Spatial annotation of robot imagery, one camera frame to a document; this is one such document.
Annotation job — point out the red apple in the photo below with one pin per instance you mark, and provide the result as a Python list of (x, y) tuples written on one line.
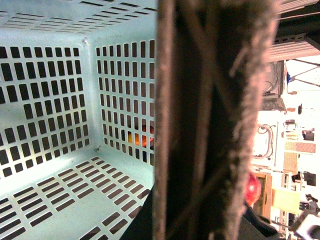
[(253, 189)]

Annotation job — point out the orange persimmon fruit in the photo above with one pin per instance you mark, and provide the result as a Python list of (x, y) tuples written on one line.
[(145, 139)]

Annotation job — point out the brown basket carry handle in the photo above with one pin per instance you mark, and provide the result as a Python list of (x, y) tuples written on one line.
[(211, 57)]

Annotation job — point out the turquoise plastic shopping basket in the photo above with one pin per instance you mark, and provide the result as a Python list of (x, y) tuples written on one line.
[(75, 77)]

